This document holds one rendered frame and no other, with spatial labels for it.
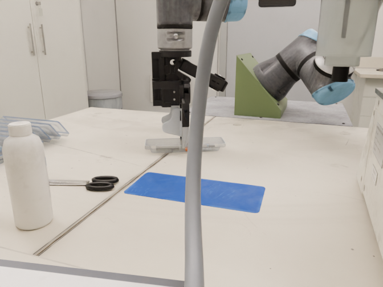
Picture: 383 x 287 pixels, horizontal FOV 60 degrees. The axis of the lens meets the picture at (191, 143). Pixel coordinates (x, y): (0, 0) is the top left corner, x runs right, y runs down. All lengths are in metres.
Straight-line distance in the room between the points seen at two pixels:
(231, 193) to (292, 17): 3.03
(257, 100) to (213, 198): 0.64
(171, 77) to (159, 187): 0.26
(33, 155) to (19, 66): 1.93
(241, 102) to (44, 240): 0.83
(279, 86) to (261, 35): 2.39
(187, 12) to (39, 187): 0.44
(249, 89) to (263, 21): 2.43
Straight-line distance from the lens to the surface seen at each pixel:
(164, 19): 0.71
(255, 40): 3.54
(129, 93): 4.10
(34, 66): 2.48
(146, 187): 0.60
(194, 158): 0.22
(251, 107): 1.15
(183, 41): 0.71
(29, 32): 2.48
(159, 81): 0.72
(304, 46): 1.15
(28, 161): 0.48
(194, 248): 0.18
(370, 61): 3.52
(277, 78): 1.15
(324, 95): 1.05
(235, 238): 0.46
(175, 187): 0.59
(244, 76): 1.14
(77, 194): 0.60
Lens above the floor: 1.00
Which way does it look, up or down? 17 degrees down
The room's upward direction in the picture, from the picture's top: straight up
